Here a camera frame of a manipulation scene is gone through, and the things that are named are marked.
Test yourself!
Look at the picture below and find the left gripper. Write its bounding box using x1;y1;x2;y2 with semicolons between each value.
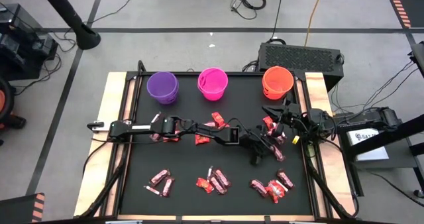
238;126;279;166

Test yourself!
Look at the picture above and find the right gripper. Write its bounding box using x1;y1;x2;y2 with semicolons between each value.
263;97;302;137

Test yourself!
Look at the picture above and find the pink halloween bucket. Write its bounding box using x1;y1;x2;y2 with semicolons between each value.
197;67;229;102

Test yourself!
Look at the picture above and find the purple halloween bucket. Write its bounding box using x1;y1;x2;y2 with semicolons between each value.
146;71;180;105

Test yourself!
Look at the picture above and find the orange jack-o-lantern bucket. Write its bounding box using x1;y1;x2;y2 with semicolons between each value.
262;66;295;101

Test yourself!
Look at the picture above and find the wooden table side board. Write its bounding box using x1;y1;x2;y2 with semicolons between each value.
73;71;137;218
295;72;357;218

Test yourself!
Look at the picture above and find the black computer case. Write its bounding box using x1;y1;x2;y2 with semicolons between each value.
257;42;345;93

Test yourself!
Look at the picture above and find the white labelled box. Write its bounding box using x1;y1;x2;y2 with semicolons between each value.
345;127;390;162

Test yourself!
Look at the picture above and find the black stand beam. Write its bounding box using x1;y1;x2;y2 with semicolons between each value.
349;113;424;160

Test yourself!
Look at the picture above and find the black side platform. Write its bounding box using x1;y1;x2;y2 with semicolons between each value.
335;117;421;198

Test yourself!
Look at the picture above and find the black device on stand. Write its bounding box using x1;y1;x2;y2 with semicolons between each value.
407;40;424;80

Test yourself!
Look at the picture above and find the orange striped black ramp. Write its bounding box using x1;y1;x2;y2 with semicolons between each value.
383;0;424;29
0;192;46;224

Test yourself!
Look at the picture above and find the black pole stand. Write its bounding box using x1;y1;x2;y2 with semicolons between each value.
34;0;102;51

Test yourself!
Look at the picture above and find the black equipment rack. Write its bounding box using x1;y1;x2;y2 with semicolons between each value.
0;2;60;82

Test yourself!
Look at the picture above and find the orange black wheeled machine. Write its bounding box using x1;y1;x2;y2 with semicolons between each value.
0;75;27;147

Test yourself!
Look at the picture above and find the long black cable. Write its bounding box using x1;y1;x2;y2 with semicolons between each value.
266;0;286;45

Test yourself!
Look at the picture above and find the orange cable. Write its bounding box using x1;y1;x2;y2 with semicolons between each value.
303;0;327;48

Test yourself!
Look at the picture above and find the coiled black cable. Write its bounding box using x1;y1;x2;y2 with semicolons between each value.
230;0;268;21

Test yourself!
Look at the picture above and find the black cable bundle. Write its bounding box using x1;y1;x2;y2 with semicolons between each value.
331;60;421;119

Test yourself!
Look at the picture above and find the black floor cable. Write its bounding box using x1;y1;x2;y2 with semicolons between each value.
86;0;154;25
13;28;79;97
367;170;424;208

